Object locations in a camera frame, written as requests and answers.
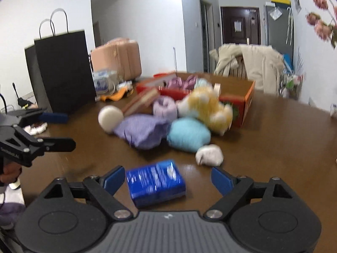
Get wire basket with items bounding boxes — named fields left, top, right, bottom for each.
left=279, top=72, right=306, bottom=100

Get person's left hand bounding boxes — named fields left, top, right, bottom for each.
left=0, top=161, right=23, bottom=184

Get person's left forearm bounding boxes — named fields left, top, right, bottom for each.
left=0, top=183, right=25, bottom=230

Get dark doorway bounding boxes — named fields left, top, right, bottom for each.
left=199, top=0, right=214, bottom=73

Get grey refrigerator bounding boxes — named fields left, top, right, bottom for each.
left=264, top=1, right=294, bottom=56

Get white soft ball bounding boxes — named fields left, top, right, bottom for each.
left=98, top=105, right=124, bottom=133

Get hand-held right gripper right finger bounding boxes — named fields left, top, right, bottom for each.
left=204, top=166, right=294, bottom=220

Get small white plush toy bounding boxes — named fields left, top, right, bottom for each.
left=195, top=144, right=224, bottom=166

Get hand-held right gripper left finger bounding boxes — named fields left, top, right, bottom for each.
left=43, top=166, right=133, bottom=220

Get orange soft item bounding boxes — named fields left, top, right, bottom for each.
left=101, top=87, right=127, bottom=102

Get white fluffy item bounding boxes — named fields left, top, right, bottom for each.
left=24, top=122, right=48, bottom=135

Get yellow plush toy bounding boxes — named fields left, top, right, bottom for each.
left=178, top=86, right=233, bottom=137

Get black device with antenna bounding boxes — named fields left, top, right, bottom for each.
left=12, top=82, right=33, bottom=109

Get wooden chair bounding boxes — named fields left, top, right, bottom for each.
left=229, top=57, right=250, bottom=80

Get beige coat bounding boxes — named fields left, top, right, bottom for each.
left=209, top=43, right=285, bottom=95

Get light blue yarn skein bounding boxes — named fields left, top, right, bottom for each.
left=195, top=78, right=213, bottom=89

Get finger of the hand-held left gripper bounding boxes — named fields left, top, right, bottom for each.
left=0, top=126, right=76, bottom=167
left=5, top=108, right=69, bottom=124

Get large black paper bag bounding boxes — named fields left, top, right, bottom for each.
left=34, top=9, right=96, bottom=114

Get purple yarn ball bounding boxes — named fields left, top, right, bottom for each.
left=153, top=96, right=179, bottom=120

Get dark brown door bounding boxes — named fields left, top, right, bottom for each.
left=221, top=7, right=261, bottom=45

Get clear plastic bag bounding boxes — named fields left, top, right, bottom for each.
left=93, top=70, right=119, bottom=97

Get light blue plush cushion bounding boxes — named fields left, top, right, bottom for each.
left=167, top=118, right=211, bottom=153

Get pink suitcase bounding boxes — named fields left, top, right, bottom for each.
left=91, top=38, right=143, bottom=81

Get pink artificial flowers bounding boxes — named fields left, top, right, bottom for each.
left=305, top=0, right=337, bottom=48

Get red cardboard box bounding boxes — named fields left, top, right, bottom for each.
left=136, top=71, right=256, bottom=128

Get pink striped soft toy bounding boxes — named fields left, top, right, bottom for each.
left=122, top=88, right=161, bottom=116

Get blue tissue packet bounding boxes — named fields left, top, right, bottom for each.
left=126, top=159, right=187, bottom=208

